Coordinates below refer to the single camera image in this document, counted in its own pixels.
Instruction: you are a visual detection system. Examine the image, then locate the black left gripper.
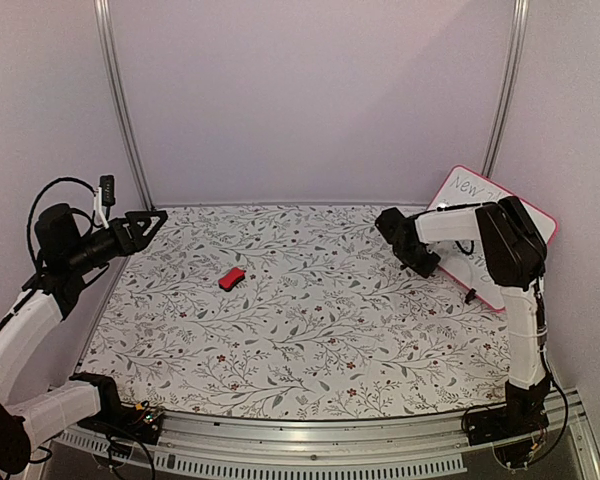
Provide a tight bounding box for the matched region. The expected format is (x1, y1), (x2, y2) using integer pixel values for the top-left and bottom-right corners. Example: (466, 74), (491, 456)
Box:
(66, 210), (168, 274)

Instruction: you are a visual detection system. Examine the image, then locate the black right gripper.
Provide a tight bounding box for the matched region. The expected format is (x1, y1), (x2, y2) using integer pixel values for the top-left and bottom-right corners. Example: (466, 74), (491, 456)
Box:
(391, 244), (439, 280)

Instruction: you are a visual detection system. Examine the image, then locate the pink framed whiteboard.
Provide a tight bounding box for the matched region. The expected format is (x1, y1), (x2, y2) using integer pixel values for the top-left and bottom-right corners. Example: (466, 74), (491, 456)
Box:
(426, 164), (560, 314)

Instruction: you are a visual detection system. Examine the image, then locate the red black whiteboard eraser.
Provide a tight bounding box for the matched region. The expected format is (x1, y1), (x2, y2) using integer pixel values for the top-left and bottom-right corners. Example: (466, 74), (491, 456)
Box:
(218, 267), (245, 292)

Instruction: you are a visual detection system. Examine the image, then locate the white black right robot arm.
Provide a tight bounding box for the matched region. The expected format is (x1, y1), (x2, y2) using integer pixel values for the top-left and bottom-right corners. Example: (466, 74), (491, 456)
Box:
(375, 196), (549, 393)

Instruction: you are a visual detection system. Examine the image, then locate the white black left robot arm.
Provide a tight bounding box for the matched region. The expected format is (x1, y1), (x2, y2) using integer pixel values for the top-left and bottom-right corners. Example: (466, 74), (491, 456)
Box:
(0, 203), (168, 478)

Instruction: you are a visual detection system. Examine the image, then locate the black whiteboard foot clip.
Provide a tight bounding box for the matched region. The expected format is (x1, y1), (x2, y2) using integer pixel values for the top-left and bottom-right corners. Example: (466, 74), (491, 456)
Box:
(464, 289), (476, 304)

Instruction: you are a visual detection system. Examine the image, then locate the floral patterned table mat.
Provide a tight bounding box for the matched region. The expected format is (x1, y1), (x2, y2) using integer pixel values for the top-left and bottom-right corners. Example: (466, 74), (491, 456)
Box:
(81, 205), (509, 420)

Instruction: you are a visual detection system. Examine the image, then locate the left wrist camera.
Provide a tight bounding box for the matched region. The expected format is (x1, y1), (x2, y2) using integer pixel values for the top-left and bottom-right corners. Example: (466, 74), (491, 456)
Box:
(93, 174), (116, 229)

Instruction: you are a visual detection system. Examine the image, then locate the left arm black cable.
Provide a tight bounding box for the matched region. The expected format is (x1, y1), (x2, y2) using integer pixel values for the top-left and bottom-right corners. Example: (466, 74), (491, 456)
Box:
(25, 174), (101, 274)

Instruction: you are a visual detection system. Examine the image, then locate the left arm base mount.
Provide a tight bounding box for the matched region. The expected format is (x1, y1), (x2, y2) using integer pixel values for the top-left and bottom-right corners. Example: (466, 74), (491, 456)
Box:
(78, 402), (165, 445)

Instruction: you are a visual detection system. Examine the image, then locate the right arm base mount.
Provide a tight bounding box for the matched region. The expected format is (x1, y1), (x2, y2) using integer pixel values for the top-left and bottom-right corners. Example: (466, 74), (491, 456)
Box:
(461, 399), (549, 446)

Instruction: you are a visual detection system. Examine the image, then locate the aluminium front rail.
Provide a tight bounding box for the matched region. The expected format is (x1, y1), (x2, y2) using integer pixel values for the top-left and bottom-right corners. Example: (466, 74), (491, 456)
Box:
(26, 390), (600, 479)

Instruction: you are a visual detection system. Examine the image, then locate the left aluminium corner post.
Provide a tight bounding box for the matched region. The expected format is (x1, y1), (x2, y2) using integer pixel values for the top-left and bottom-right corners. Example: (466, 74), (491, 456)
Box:
(94, 0), (155, 209)

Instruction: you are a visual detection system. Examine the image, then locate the aluminium corner post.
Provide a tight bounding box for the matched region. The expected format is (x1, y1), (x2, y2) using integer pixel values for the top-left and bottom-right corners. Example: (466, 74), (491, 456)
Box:
(94, 0), (155, 209)
(481, 0), (530, 178)

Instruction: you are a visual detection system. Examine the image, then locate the right aluminium corner post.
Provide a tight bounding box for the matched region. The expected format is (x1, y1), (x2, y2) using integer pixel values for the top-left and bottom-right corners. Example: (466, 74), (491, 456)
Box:
(481, 0), (530, 178)

